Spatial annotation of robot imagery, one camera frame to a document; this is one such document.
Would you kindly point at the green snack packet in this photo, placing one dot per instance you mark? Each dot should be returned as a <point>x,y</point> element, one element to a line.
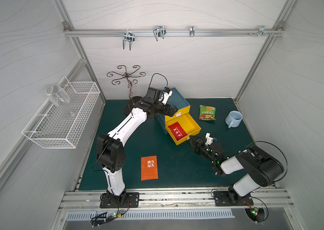
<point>207,113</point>

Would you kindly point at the white wire basket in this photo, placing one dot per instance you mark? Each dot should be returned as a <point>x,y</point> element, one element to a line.
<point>54,127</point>

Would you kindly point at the double metal hook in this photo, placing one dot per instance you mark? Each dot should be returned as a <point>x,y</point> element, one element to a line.
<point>129,38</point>

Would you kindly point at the white vent strip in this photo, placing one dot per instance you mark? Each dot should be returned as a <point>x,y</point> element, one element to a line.
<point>154,214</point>

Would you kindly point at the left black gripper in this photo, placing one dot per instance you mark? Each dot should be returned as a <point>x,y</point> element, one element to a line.
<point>165,108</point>

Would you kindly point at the round black led puck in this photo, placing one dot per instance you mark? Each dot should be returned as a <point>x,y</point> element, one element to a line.
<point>256,214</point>

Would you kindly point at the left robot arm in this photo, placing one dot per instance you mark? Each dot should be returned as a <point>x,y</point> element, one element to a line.
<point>111,155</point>

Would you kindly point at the wire metal hook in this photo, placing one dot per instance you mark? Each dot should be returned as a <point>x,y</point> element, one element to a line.
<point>159,32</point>

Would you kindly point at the light blue mug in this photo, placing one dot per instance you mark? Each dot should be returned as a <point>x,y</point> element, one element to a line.
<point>233,119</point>

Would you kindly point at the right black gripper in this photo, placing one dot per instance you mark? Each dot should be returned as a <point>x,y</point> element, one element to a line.
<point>199,144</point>

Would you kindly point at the orange postcard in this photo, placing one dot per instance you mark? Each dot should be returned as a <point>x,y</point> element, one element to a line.
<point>149,168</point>

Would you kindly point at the clear wine glass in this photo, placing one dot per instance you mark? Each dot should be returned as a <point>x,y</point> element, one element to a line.
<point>59,97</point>

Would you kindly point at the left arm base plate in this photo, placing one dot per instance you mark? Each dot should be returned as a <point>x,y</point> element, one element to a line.
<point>125,200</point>

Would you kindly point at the brown metal jewelry stand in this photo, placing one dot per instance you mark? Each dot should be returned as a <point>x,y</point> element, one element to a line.
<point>132,78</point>

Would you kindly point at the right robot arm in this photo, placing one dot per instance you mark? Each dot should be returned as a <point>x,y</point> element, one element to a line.
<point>262,169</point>

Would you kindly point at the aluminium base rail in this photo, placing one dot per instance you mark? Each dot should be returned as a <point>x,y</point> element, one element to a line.
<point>175,198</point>

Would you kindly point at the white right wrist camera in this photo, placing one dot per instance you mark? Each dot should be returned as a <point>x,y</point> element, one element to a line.
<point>209,139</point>

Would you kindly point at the horizontal aluminium rail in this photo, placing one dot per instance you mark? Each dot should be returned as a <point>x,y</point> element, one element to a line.
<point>169,32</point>

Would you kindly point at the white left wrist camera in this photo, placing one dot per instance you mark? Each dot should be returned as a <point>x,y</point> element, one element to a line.
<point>166,93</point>

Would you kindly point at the small metal clip hook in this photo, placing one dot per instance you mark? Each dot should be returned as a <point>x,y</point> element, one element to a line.
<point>192,31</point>

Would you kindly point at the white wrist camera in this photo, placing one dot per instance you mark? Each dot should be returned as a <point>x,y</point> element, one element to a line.
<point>166,93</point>
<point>209,139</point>

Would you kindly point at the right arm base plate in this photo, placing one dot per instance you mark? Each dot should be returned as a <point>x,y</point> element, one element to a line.
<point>230,198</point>

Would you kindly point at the red postcard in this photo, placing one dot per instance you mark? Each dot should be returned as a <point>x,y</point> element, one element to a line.
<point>177,131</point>

